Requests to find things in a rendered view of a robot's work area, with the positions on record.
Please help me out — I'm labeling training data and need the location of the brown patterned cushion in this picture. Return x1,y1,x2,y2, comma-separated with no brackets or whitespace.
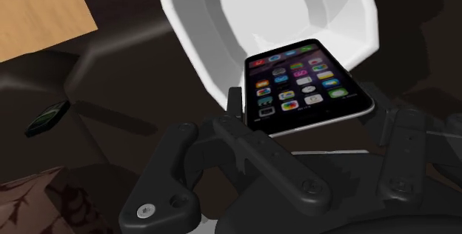
0,165,113,234

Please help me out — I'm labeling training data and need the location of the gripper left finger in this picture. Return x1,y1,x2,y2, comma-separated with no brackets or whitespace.
118,86,332,234

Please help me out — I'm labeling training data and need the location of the small black device green screen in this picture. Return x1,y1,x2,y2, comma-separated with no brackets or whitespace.
24,99,72,138

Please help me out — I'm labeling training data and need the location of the dark brown sofa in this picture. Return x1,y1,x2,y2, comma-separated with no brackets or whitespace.
0,0,462,234

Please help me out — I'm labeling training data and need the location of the white bowl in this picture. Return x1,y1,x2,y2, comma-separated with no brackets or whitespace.
153,0,380,111

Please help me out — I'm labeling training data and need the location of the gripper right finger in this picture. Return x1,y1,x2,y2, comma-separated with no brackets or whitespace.
360,81,462,206

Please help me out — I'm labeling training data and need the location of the black smartphone with app icons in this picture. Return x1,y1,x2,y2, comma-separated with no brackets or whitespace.
244,39,375,138

